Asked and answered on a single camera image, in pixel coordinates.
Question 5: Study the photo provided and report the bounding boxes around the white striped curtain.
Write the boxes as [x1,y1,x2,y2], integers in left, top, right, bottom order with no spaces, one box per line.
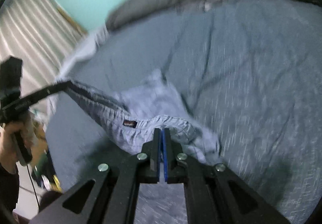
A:
[1,0,84,95]

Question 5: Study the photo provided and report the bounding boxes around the dark blue bed cover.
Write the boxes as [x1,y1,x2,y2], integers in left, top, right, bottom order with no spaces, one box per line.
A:
[45,0,322,224]

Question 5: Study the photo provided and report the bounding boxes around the person's left hand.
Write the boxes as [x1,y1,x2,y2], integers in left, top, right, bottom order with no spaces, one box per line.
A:
[1,112,37,174]

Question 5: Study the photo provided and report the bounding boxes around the light blue plaid shorts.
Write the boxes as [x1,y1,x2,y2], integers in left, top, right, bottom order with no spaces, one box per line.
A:
[65,70,222,165]

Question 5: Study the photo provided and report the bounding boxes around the clutter beside bed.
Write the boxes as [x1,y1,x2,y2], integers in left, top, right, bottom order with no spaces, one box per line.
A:
[30,109,62,192]

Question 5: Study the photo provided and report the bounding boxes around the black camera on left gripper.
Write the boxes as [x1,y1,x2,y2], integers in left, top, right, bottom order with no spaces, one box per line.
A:
[1,56,23,107]

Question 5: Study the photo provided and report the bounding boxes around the black left sleeve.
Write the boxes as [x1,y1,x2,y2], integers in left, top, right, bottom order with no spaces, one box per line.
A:
[1,163,20,215]

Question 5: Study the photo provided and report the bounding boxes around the light grey bed sheet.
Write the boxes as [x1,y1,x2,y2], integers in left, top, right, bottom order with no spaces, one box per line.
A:
[46,26,110,116]

